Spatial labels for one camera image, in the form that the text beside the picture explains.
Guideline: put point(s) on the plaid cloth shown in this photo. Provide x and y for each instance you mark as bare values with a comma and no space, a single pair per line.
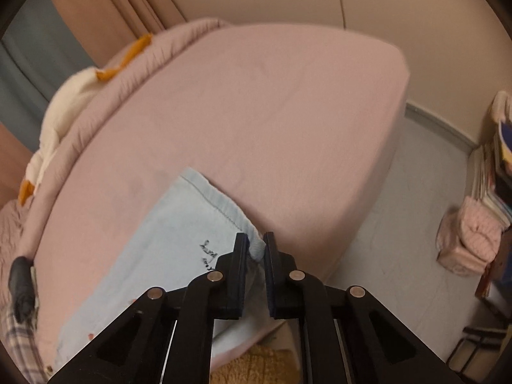
20,340

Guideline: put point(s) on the stack of books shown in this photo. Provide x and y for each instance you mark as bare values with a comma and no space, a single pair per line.
490,184

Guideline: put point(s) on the pink bed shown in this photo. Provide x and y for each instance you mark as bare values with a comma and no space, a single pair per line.
260,128

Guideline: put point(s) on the dark folded pants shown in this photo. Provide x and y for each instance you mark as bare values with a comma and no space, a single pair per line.
22,288

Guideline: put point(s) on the beige curtain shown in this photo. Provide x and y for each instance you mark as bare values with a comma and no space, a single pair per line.
132,4

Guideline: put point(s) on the pink quilted bag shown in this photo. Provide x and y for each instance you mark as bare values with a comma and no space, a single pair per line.
468,240

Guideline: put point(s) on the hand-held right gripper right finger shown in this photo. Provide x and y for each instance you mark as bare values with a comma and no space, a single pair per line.
272,284

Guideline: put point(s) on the black metal rack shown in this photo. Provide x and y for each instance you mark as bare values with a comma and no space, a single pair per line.
480,338

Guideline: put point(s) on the white goose plush toy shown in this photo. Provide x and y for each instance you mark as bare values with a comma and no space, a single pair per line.
68,100

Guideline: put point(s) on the yellow fuzzy rug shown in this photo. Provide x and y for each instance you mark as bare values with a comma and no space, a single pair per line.
256,366

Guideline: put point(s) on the light blue denim pants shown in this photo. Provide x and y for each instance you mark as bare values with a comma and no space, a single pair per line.
160,248

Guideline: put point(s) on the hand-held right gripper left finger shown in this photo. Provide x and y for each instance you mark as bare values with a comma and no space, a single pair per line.
240,280

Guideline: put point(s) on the pink-grey quilt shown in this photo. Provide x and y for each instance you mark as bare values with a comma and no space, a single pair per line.
100,108

